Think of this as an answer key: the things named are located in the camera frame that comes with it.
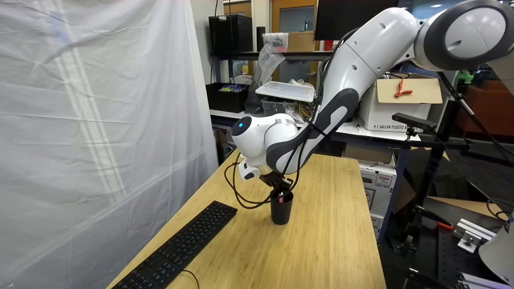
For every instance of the black computer keyboard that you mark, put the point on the black computer keyboard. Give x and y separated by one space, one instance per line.
179 249

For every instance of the white translucent curtain sheet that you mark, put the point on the white translucent curtain sheet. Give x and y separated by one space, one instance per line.
97 133

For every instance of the white box under table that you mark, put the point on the white box under table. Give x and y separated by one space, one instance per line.
379 190

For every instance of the black camera stand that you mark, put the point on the black camera stand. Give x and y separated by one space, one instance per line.
428 170

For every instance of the black stacked trays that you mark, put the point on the black stacked trays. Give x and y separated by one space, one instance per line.
230 32

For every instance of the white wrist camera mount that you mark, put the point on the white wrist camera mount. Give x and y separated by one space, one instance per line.
248 170

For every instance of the orange marker with white cap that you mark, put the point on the orange marker with white cap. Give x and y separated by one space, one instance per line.
280 199

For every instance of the black cup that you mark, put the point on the black cup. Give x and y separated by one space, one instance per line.
281 211

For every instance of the clear plastic bag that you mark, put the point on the clear plastic bag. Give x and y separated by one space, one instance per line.
269 61

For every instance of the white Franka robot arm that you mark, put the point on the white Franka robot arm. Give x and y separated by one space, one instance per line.
354 69

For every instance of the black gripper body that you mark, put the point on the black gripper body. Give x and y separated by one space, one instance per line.
275 178

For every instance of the aluminium extrusion bracket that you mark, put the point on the aluminium extrusion bracket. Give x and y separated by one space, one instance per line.
471 235

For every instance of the flat brown cardboard sheet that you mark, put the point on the flat brown cardboard sheet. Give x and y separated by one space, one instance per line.
466 206

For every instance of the white shelf bench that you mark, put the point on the white shelf bench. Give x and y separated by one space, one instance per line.
370 130

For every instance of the black plastic bin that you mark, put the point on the black plastic bin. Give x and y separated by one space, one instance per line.
227 97

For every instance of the white cardboard box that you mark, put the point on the white cardboard box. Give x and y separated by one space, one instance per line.
399 109

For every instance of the white flat tray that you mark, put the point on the white flat tray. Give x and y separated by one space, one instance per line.
286 90

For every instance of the large dark monitor screen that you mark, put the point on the large dark monitor screen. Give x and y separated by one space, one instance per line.
338 18

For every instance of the brown cabinet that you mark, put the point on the brown cabinet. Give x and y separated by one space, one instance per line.
487 109

